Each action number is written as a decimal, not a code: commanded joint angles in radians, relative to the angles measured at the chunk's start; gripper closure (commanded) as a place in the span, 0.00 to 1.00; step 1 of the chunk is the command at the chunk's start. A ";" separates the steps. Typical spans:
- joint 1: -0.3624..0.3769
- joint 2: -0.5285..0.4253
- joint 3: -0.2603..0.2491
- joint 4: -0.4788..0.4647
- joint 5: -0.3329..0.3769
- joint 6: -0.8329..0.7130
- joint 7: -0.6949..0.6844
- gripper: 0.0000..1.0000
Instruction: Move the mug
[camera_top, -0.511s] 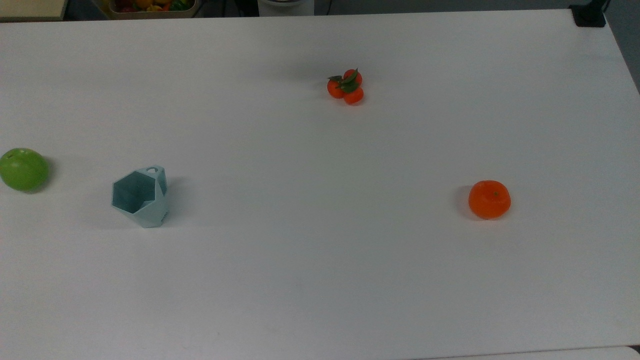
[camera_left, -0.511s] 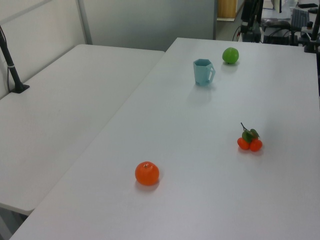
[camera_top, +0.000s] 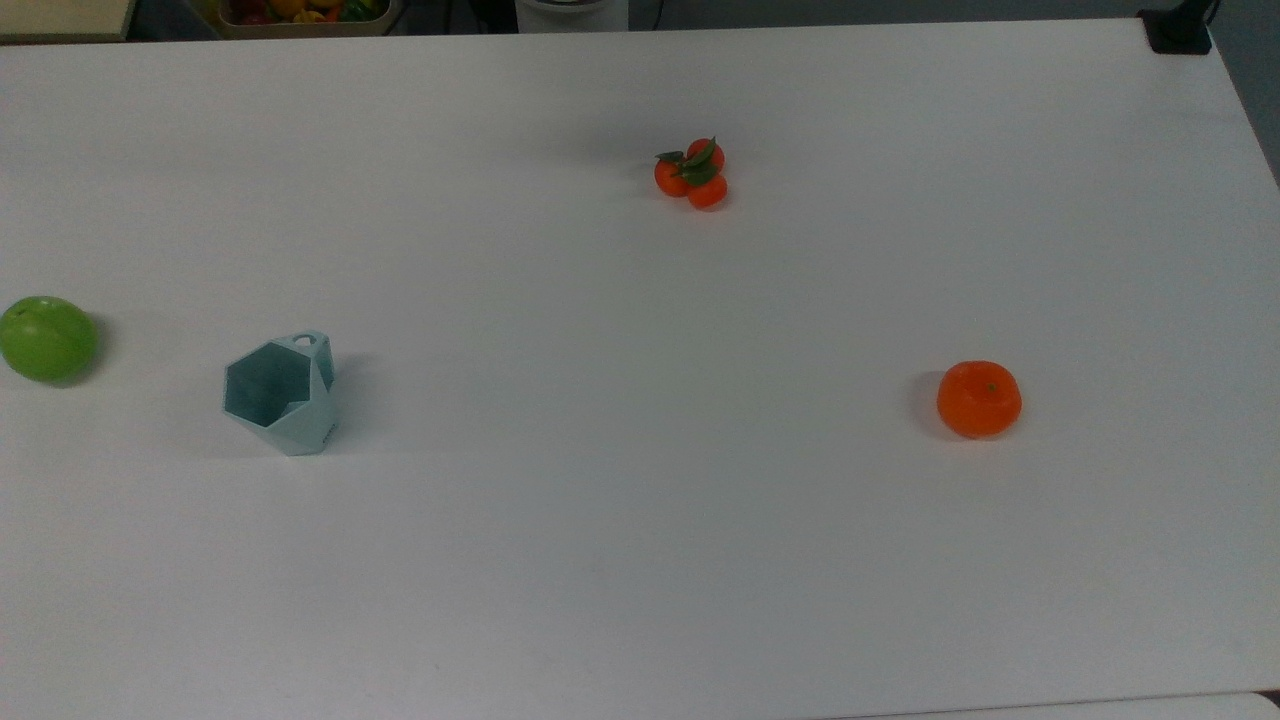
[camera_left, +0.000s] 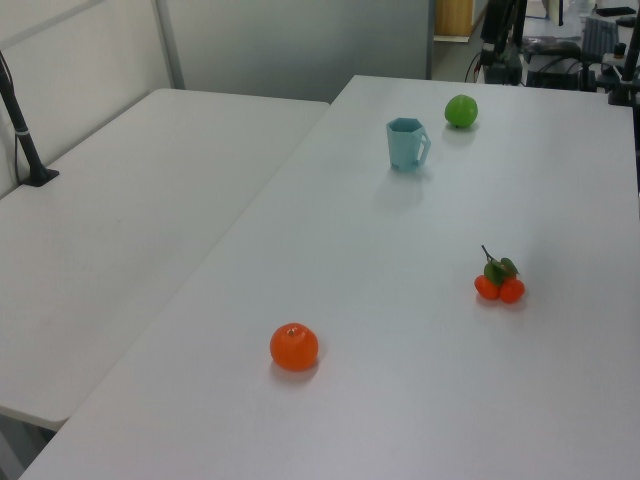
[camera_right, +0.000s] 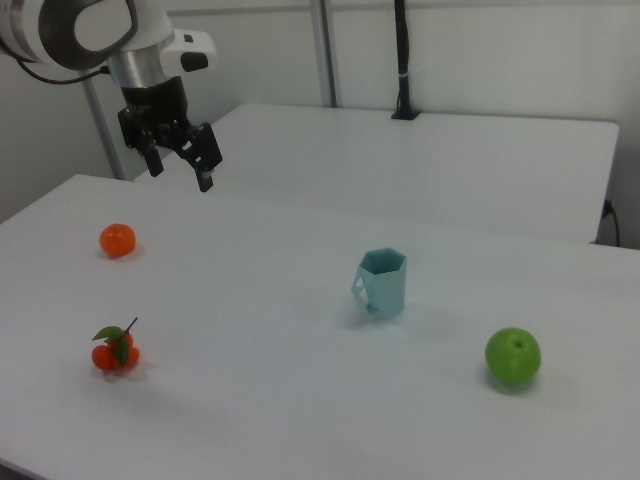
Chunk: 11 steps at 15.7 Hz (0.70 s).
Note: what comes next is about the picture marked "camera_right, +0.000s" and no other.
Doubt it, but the dark wall cable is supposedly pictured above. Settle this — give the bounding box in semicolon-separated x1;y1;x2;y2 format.
602;198;622;247

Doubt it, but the light blue hexagonal mug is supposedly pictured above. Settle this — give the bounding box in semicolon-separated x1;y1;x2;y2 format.
349;248;409;320

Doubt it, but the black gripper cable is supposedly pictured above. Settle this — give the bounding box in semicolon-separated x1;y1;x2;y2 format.
0;42;111;84

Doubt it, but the large orange mandarin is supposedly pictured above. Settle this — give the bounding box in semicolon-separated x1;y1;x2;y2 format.
98;222;137;259

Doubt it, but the small mandarin cluster with leaves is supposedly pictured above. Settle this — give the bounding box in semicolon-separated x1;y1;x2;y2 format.
90;316;141;374

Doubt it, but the wide white partition post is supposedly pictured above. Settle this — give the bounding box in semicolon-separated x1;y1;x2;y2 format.
308;0;337;109

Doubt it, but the black camera pole with base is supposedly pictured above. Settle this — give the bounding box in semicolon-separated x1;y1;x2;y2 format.
390;0;421;121

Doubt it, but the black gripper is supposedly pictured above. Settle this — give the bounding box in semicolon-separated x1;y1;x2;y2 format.
117;74;224;194

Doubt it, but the white side table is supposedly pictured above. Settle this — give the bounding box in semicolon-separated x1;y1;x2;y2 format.
132;103;621;246

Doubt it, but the thin white partition post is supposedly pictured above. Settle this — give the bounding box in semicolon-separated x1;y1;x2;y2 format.
82;79;126;180

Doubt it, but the green apple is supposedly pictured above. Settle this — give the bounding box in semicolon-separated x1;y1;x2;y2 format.
484;327;542;385

